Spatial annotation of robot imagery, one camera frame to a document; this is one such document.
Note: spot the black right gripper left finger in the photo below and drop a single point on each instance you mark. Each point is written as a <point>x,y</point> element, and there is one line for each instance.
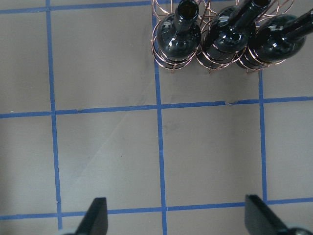
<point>95,221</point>

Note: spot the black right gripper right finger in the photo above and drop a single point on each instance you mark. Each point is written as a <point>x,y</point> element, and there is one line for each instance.
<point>260,219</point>

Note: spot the dark glass wine bottle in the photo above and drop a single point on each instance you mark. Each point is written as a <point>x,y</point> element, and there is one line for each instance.
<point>276,40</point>
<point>178,34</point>
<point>232,28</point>

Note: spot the copper wire bottle basket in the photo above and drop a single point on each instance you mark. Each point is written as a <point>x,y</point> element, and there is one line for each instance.
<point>275,8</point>

